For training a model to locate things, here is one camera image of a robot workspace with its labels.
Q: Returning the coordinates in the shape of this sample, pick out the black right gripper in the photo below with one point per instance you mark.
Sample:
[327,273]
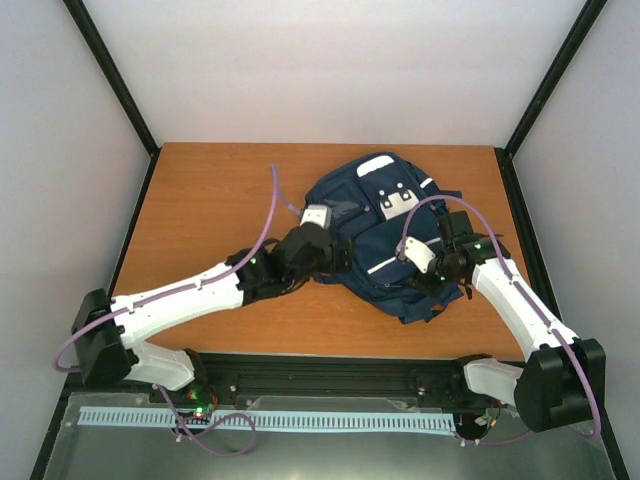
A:
[431,289]

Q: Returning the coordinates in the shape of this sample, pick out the black right corner frame post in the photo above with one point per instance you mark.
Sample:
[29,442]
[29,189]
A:
[578,32]

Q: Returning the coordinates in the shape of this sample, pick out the black left corner frame post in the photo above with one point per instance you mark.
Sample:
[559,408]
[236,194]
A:
[93,39]

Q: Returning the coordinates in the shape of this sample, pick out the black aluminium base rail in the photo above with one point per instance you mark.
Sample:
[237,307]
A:
[320,375]

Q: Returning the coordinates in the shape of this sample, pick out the black corner frame post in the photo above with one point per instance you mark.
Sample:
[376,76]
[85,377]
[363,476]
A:
[578,32]
[93,39]

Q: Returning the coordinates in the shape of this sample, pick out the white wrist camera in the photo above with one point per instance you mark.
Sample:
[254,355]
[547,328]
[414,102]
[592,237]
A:
[316,214]
[417,252]

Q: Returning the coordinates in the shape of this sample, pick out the navy blue student backpack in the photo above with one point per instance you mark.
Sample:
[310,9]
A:
[370,198]

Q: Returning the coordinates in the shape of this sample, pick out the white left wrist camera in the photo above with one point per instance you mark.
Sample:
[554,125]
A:
[316,214]

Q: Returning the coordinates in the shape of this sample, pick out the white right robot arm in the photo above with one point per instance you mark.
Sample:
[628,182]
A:
[480,264]

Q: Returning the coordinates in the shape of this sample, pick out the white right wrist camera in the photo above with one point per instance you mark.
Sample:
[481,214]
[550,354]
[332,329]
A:
[417,252]

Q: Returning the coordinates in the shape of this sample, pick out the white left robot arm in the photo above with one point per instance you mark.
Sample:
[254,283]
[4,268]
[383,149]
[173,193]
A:
[110,334]

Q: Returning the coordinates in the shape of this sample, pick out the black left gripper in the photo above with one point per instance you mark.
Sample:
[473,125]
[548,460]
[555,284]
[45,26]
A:
[332,265]

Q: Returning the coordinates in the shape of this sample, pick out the light blue slotted cable duct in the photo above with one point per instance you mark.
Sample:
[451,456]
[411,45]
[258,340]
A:
[270,421]

